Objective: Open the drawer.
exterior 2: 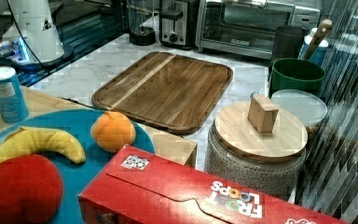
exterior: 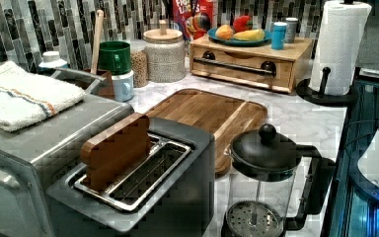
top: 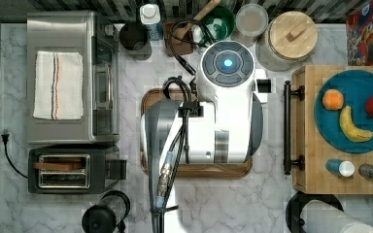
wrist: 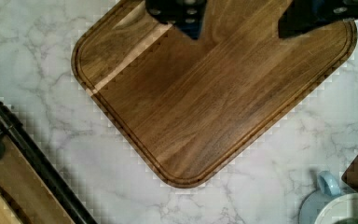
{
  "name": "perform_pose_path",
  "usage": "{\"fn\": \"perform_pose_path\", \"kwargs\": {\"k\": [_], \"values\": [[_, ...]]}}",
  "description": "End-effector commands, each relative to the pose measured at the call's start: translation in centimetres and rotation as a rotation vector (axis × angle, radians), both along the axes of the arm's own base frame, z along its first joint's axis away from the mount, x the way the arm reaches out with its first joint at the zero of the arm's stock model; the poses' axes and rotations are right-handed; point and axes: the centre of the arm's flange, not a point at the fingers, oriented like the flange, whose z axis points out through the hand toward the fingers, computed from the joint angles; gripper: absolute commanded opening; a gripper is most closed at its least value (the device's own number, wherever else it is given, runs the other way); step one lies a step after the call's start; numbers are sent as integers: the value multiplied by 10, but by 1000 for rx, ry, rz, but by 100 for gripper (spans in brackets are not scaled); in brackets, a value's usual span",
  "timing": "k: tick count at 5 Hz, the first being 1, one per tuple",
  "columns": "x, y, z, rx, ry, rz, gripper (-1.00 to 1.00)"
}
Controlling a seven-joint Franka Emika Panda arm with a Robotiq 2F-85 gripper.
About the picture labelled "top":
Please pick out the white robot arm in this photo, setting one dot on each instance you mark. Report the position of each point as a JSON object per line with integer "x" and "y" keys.
{"x": 215, "y": 119}

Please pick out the wooden drawer box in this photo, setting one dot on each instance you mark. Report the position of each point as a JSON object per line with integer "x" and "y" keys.
{"x": 308, "y": 142}

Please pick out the brown utensil holder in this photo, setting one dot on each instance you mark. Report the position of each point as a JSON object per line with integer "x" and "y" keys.
{"x": 183, "y": 48}

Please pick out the wooden serving tray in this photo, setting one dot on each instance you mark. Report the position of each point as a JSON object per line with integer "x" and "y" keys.
{"x": 200, "y": 171}

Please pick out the wooden spoon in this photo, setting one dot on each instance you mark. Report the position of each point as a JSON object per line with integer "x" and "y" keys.
{"x": 180, "y": 32}

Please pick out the dark metal cup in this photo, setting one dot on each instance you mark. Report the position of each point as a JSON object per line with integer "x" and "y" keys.
{"x": 134, "y": 37}

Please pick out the green mug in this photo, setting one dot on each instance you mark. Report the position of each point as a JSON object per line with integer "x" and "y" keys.
{"x": 220, "y": 22}

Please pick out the white cap bottle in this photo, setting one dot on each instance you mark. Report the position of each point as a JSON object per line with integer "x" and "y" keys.
{"x": 150, "y": 17}

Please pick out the clear plastic cereal jar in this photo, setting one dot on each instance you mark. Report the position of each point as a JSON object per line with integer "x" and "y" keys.
{"x": 250, "y": 23}

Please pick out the jar with wooden lid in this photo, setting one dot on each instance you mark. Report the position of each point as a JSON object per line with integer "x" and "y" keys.
{"x": 288, "y": 39}

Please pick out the glass french press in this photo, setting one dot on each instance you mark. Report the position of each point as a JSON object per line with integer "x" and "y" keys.
{"x": 107, "y": 216}

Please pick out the stainless steel toaster oven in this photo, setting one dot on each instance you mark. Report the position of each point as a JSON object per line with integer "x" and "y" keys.
{"x": 94, "y": 38}

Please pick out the white striped folded towel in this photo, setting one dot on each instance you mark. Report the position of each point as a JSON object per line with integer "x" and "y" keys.
{"x": 58, "y": 85}

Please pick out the black two-slot toaster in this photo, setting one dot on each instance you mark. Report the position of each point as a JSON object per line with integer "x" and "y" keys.
{"x": 103, "y": 168}

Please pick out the orange fruit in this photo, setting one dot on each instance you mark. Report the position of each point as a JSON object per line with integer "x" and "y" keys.
{"x": 333, "y": 100}

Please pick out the black paper towel holder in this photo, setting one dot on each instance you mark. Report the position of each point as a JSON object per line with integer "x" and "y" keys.
{"x": 297, "y": 203}

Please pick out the wooden toast slice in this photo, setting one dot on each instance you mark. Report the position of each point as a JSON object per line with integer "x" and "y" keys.
{"x": 68, "y": 166}

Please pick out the blue shaker bottle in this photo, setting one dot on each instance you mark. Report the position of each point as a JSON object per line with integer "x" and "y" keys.
{"x": 340, "y": 167}

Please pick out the yellow banana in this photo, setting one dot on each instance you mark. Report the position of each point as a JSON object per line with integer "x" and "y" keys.
{"x": 350, "y": 130}

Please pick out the blue round plate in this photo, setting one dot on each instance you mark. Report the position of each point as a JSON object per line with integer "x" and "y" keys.
{"x": 356, "y": 87}

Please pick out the froot loops cereal box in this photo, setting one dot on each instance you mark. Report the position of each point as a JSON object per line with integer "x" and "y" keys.
{"x": 360, "y": 36}

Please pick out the black drawer handle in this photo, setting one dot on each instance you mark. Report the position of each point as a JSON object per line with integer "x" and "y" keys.
{"x": 288, "y": 93}

